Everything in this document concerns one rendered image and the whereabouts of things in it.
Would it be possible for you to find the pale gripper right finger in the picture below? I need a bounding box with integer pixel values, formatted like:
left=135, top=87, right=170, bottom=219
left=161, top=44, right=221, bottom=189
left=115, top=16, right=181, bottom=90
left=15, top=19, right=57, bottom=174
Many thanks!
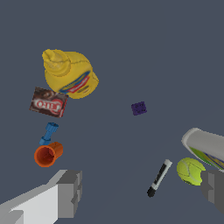
left=199, top=169, right=224, bottom=216

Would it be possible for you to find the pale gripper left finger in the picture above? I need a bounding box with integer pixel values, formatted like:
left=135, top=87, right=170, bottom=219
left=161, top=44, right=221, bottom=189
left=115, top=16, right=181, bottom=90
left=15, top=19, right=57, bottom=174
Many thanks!
left=0, top=169, right=83, bottom=224

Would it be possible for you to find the yellow-green tennis ball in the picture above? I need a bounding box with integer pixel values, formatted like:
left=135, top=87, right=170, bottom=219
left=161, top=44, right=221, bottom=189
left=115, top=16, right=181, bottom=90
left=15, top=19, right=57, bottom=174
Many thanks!
left=176, top=157, right=207, bottom=186

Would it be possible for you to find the orange plastic cup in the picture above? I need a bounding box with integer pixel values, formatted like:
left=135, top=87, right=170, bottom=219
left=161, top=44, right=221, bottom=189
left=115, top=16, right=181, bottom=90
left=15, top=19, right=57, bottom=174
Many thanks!
left=33, top=141, right=64, bottom=168

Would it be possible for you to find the white bleach cleanser bottle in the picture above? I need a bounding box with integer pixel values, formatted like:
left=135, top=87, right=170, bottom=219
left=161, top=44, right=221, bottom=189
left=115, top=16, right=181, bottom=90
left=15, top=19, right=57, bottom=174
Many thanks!
left=181, top=127, right=224, bottom=172

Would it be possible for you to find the black and white marker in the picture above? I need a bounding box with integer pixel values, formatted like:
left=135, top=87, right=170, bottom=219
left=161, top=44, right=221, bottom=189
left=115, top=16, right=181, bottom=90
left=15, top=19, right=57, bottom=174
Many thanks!
left=146, top=158, right=173, bottom=199

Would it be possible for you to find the blue toy bolt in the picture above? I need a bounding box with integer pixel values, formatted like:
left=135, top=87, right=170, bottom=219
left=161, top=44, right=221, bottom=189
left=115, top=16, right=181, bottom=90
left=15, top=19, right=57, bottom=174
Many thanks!
left=38, top=122, right=60, bottom=146

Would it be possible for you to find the brown Jell-O pudding box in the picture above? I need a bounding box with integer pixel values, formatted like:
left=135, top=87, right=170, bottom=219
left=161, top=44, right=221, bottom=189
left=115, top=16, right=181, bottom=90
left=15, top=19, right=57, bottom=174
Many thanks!
left=28, top=87, right=69, bottom=119

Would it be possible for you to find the small purple block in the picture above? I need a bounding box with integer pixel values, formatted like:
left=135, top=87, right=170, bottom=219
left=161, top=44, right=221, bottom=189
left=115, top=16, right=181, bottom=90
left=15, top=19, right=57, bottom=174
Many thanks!
left=130, top=101, right=148, bottom=116

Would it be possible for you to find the yellow mustard bottle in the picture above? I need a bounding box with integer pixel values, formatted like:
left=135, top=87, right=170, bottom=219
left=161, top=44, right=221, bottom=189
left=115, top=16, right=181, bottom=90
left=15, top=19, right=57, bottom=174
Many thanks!
left=41, top=48, right=100, bottom=100

